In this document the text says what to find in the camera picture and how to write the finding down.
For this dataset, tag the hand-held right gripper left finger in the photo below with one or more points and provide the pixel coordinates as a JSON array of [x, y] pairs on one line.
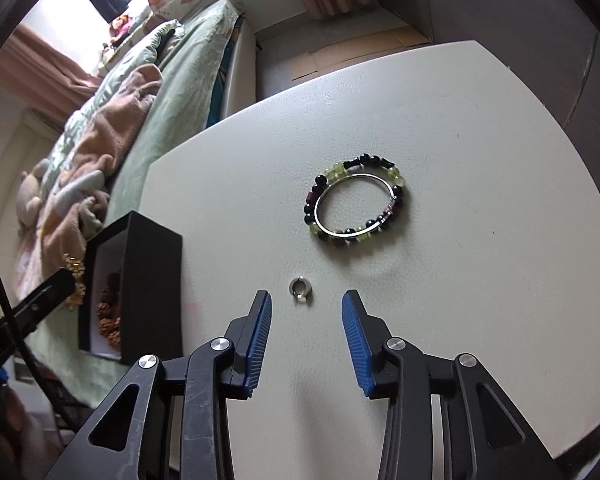
[[257, 340]]

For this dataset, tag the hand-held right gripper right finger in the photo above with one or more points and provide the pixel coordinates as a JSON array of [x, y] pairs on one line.
[[357, 340]]

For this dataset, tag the flat cardboard sheet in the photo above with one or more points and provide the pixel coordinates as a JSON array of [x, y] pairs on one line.
[[355, 50]]

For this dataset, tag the bed with green sheet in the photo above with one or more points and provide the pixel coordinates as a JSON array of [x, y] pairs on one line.
[[180, 100]]

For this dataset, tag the silver bangle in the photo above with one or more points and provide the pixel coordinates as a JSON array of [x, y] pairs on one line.
[[365, 175]]

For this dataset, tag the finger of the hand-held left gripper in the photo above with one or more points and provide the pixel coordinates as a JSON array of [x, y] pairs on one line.
[[45, 294]]

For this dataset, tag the black jewelry box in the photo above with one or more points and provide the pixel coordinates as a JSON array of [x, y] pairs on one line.
[[150, 280]]

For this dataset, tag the window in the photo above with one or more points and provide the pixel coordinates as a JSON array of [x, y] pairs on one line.
[[55, 20]]

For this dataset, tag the pale floral quilt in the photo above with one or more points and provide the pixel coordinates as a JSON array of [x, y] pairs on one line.
[[125, 65]]

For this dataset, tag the beige plush toy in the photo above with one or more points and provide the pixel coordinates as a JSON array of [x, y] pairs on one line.
[[30, 195]]

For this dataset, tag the pink fleece blanket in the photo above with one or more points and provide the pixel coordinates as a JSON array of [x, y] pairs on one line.
[[115, 125]]

